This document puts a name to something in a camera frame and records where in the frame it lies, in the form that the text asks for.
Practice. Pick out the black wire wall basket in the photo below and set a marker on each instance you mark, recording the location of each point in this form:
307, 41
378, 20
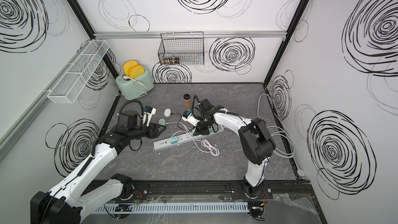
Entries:
182, 48

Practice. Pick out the mint green toaster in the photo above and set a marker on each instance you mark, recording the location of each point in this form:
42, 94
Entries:
134, 88

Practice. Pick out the yellow toast slice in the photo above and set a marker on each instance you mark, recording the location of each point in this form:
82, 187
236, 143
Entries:
136, 71
127, 66

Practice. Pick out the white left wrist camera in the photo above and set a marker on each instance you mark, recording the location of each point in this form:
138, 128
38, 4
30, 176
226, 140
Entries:
148, 113

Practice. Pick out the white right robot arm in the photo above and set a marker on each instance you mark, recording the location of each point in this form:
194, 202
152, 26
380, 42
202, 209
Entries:
256, 141

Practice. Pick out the white power strip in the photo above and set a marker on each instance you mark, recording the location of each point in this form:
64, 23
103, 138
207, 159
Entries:
181, 139

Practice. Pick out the rear yellow toast slice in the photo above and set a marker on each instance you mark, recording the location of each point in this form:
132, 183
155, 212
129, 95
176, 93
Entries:
127, 66

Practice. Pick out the white slotted cable duct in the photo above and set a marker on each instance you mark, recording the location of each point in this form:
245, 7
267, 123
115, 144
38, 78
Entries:
174, 208

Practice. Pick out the white wire wall shelf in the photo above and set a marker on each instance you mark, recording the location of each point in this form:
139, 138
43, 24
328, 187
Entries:
87, 70

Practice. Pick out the front yellow toast slice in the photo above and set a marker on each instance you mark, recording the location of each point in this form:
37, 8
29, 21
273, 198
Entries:
136, 71

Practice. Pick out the brown spice bottle black lid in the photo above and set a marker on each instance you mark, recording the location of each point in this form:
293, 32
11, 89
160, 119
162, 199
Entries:
187, 100

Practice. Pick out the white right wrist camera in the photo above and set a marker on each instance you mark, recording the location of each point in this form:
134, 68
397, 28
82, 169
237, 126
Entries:
187, 116

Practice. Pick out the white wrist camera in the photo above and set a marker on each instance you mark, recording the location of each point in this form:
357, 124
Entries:
148, 113
187, 116

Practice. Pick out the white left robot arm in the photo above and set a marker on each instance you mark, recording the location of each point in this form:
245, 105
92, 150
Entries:
67, 202

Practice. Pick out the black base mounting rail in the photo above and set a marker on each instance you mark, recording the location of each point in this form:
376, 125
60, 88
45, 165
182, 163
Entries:
234, 189

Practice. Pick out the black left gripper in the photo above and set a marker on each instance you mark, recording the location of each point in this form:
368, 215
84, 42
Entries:
155, 128

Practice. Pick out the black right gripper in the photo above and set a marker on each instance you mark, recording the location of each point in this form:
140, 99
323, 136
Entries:
201, 130

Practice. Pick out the white round earbud case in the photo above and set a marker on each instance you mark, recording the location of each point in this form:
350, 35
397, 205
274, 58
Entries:
167, 113

